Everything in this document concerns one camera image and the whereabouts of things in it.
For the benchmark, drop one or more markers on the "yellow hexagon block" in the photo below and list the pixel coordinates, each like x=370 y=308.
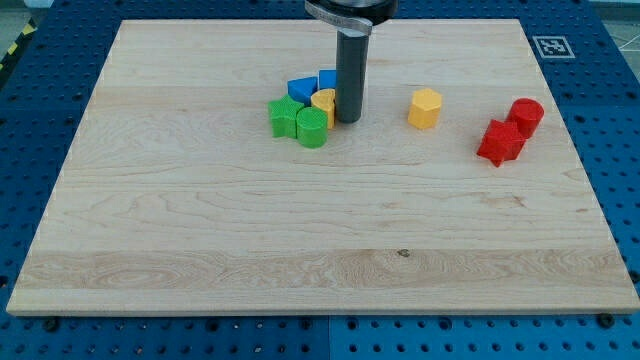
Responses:
x=425 y=108

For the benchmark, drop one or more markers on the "black robot arm flange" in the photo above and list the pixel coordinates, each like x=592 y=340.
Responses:
x=353 y=17

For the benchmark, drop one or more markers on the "green cylinder block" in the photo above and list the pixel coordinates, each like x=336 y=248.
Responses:
x=311 y=124

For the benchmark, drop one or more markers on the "green star block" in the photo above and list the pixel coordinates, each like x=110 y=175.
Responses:
x=283 y=116

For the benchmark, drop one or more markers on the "yellow heart block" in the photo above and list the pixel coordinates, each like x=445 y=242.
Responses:
x=324 y=100

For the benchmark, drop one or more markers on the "blue triangle block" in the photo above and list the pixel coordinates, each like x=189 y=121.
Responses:
x=302 y=89

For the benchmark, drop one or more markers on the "blue cube block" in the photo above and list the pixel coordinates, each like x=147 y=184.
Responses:
x=327 y=79

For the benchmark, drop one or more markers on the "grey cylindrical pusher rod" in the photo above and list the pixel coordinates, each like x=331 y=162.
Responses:
x=351 y=59

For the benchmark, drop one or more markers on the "light wooden board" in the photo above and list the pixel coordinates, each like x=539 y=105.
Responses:
x=176 y=200

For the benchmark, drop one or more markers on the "red star block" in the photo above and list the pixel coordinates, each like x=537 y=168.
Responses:
x=501 y=142

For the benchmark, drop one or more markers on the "red cylinder block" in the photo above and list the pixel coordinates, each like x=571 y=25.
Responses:
x=526 y=114

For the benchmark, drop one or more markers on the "white fiducial marker tag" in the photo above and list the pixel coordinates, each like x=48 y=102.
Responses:
x=553 y=47

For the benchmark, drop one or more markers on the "yellow black hazard tape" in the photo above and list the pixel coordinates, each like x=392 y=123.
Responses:
x=19 y=45

